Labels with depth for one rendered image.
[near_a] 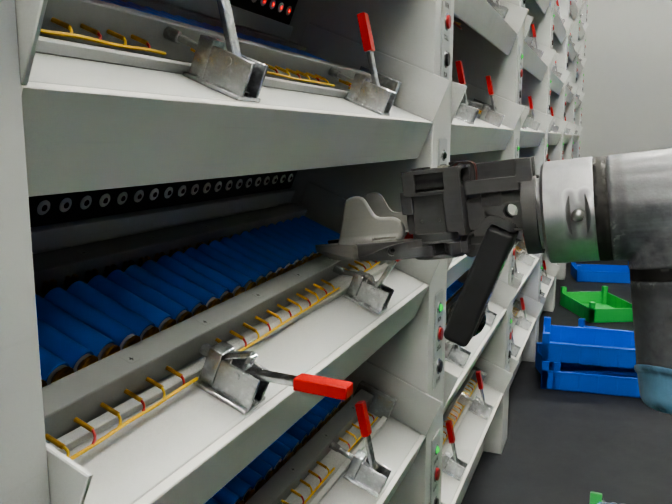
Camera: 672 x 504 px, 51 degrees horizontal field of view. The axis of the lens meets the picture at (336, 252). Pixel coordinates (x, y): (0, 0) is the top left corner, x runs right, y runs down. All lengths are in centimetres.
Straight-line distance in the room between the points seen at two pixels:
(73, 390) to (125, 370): 4
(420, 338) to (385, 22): 38
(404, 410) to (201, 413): 49
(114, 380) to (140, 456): 4
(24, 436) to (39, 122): 12
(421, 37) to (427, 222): 27
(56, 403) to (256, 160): 19
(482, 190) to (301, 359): 22
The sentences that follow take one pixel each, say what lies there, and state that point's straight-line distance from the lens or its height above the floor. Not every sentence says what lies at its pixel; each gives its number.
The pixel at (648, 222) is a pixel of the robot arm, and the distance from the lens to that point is 60.
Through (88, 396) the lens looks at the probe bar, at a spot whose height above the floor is 57.
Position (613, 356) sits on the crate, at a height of 11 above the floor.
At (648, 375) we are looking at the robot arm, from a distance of 63.
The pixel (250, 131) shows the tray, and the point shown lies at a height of 70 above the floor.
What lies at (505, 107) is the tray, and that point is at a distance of 151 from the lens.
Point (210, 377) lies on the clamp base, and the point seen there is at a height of 55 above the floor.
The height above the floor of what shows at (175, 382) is 55.
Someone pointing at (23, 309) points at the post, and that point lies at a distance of 28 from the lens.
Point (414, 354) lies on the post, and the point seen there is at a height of 44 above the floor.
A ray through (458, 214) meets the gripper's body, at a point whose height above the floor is 63.
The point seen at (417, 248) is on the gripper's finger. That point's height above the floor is 60.
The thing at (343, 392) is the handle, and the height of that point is 55.
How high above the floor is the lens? 70
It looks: 9 degrees down
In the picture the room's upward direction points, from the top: straight up
